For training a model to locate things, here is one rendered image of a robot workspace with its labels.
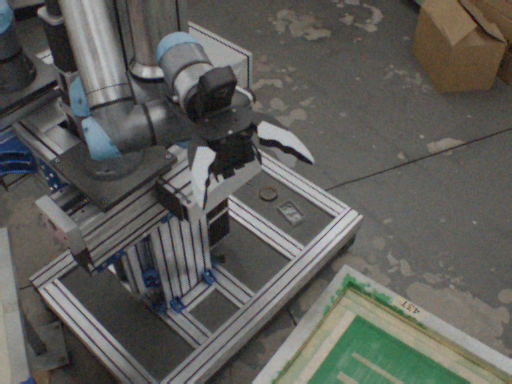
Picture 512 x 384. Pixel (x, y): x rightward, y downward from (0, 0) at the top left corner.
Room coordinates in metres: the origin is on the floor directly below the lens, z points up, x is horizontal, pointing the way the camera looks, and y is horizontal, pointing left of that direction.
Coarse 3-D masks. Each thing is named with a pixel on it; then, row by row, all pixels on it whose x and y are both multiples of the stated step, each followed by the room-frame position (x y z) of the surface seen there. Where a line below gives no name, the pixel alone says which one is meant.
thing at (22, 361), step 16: (0, 240) 0.86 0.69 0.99; (0, 256) 0.81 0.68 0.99; (0, 272) 0.76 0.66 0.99; (16, 272) 0.78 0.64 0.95; (16, 288) 0.72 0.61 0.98; (16, 304) 0.66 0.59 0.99; (16, 320) 0.62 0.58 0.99; (16, 336) 0.58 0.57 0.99; (16, 352) 0.54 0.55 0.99; (16, 368) 0.50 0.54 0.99
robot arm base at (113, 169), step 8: (80, 152) 0.89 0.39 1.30; (88, 152) 0.86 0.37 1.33; (136, 152) 0.89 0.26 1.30; (80, 160) 0.88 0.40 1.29; (88, 160) 0.86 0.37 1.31; (96, 160) 0.85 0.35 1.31; (104, 160) 0.85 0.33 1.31; (112, 160) 0.85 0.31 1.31; (120, 160) 0.86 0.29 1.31; (128, 160) 0.87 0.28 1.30; (136, 160) 0.88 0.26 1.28; (88, 168) 0.85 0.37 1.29; (96, 168) 0.84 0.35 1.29; (104, 168) 0.85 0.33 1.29; (112, 168) 0.85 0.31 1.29; (120, 168) 0.85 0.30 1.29; (128, 168) 0.86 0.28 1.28; (136, 168) 0.87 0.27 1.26; (96, 176) 0.84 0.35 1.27; (104, 176) 0.84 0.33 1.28; (112, 176) 0.84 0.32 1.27; (120, 176) 0.84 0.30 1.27; (128, 176) 0.85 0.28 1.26
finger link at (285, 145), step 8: (264, 128) 0.53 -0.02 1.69; (272, 128) 0.53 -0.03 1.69; (280, 128) 0.53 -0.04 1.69; (264, 136) 0.52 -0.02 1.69; (272, 136) 0.52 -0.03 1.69; (280, 136) 0.52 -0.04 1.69; (288, 136) 0.52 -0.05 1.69; (264, 144) 0.52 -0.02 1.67; (272, 144) 0.51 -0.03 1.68; (280, 144) 0.51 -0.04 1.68; (288, 144) 0.50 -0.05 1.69; (296, 144) 0.50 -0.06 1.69; (280, 152) 0.52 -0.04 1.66; (288, 152) 0.50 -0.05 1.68; (296, 152) 0.49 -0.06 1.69; (304, 152) 0.49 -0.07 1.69; (280, 160) 0.52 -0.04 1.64; (288, 160) 0.52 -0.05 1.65; (304, 160) 0.48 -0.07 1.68; (312, 160) 0.48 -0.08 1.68
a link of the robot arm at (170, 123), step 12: (156, 108) 0.69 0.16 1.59; (168, 108) 0.69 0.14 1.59; (180, 108) 0.68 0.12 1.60; (156, 120) 0.67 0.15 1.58; (168, 120) 0.68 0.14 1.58; (180, 120) 0.68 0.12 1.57; (156, 132) 0.66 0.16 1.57; (168, 132) 0.67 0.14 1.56; (180, 132) 0.68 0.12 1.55; (192, 132) 0.68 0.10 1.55; (156, 144) 0.66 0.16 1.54; (180, 144) 0.69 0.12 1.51
